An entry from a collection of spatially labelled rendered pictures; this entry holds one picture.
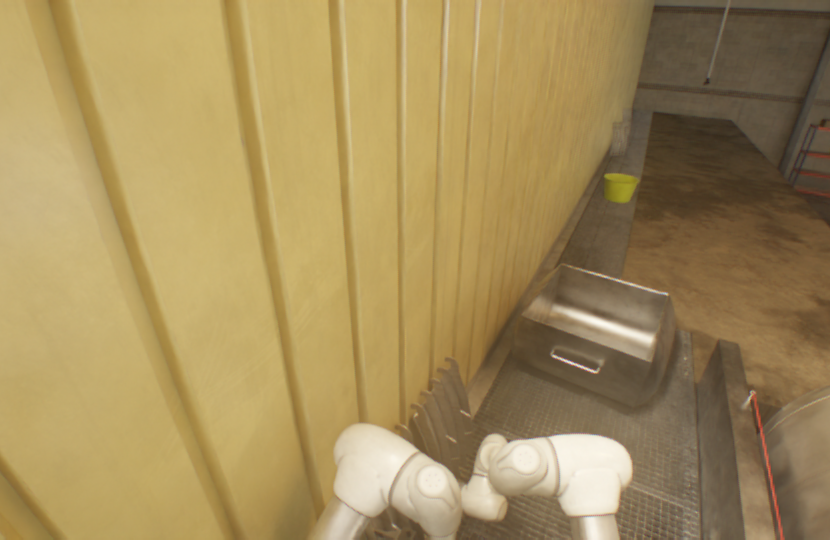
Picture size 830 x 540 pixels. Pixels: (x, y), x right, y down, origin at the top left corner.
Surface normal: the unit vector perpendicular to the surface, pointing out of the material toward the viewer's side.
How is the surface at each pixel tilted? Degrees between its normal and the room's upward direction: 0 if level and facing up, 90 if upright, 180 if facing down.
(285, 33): 90
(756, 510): 2
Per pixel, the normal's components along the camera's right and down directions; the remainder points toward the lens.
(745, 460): 0.02, -0.87
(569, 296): -0.57, 0.40
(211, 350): 0.88, 0.24
